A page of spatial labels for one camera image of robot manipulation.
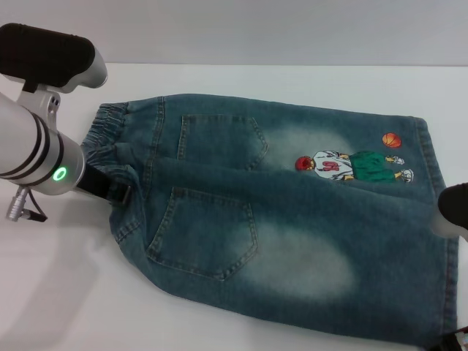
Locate blue denim shorts with cartoon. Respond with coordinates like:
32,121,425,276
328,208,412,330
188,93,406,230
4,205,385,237
78,93,460,351

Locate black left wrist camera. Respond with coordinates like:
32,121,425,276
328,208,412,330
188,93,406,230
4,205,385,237
0,22,109,131

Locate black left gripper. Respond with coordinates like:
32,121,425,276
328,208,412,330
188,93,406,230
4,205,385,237
74,165,134,206

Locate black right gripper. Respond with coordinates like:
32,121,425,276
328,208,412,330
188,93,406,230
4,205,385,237
440,320,468,351

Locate silver plug with black cable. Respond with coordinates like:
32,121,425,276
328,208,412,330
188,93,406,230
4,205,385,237
4,185,49,223

